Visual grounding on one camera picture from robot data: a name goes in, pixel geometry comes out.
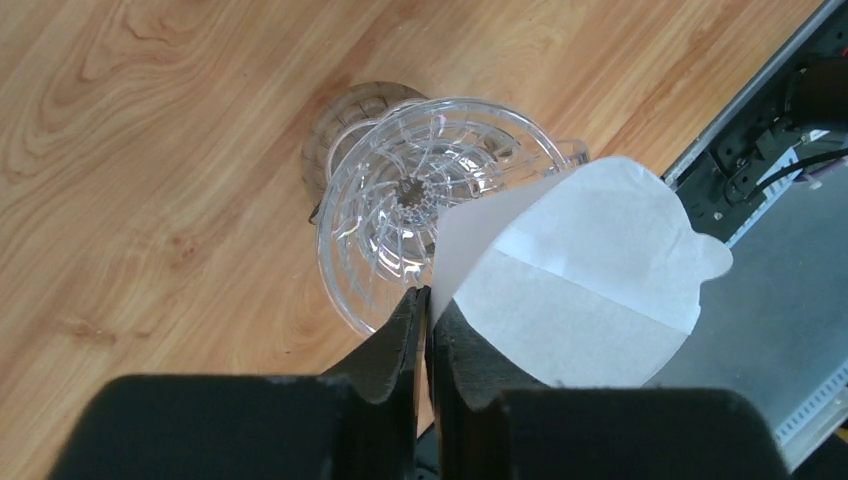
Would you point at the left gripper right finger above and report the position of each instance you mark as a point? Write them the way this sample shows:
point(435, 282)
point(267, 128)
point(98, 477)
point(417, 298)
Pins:
point(496, 421)

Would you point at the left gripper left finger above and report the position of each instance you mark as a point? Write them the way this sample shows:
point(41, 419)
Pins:
point(356, 420)

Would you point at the white paper coffee filter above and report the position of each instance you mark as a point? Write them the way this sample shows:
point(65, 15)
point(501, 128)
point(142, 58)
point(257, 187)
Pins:
point(585, 279)

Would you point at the clear glass dripper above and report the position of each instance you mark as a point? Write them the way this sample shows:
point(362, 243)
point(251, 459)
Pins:
point(377, 224)

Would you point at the glass coffee server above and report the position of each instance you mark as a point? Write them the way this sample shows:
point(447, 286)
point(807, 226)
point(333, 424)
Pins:
point(340, 124)

